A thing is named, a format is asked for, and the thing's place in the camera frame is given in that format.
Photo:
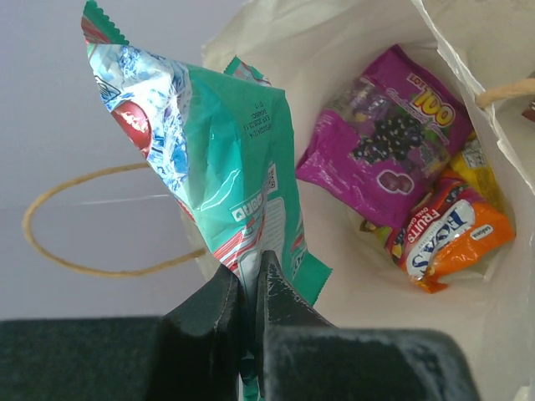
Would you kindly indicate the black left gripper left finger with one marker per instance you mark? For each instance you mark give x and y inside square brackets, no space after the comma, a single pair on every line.
[125,359]

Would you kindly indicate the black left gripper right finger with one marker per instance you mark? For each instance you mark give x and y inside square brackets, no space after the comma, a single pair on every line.
[302,356]

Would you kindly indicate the light green snack packet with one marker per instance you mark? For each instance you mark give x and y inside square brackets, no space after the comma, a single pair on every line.
[381,233]

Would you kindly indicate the orange Fox's candy bag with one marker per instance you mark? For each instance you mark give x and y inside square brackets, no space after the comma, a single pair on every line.
[453,228]

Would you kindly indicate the teal snack bag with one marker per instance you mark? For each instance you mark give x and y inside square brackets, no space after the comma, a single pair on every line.
[223,145]

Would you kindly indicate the purple snack bag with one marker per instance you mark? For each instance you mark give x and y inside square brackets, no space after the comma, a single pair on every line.
[380,143]

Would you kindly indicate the yellow snack packet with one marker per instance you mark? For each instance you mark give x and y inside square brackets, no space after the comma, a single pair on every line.
[472,165]

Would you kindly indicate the white paper bag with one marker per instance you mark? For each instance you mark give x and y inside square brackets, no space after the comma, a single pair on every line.
[482,52]

